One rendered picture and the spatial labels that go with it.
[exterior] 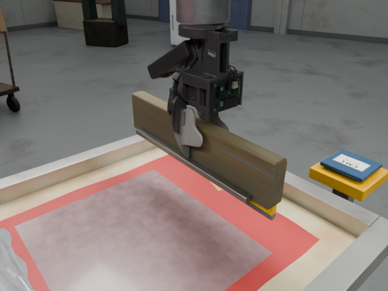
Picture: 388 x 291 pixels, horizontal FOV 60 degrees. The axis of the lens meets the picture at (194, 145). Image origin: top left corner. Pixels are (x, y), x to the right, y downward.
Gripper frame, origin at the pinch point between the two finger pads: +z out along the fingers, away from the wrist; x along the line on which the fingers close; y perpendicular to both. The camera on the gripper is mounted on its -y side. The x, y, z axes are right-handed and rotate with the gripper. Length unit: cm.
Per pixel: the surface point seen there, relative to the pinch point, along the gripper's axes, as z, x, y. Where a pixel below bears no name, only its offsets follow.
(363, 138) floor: 109, 264, -70
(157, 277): 13.7, -14.6, 8.9
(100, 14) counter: 64, 362, -782
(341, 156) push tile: 12.2, 38.1, 9.1
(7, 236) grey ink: 13.6, -29.3, -14.9
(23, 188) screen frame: 11.8, -23.4, -25.4
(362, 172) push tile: 12.3, 34.8, 15.7
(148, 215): 13.7, -7.8, -4.0
